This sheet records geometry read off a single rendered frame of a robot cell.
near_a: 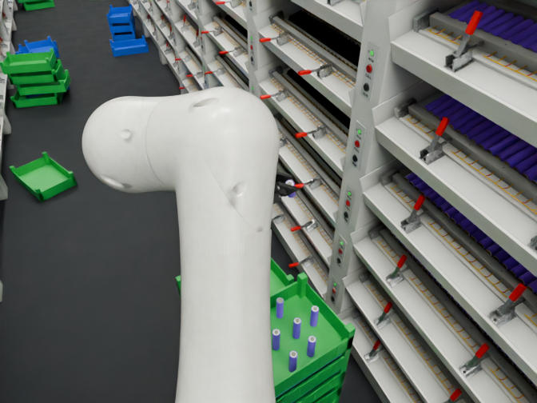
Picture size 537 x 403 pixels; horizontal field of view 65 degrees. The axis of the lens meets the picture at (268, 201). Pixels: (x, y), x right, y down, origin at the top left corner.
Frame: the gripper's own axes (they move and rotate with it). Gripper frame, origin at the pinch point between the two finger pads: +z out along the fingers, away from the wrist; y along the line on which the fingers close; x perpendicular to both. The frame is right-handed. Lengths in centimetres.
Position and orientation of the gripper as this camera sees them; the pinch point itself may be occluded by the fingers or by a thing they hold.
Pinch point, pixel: (280, 183)
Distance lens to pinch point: 78.8
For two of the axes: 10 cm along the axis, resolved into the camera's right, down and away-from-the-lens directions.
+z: 5.1, 0.9, 8.6
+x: 8.0, -4.1, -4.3
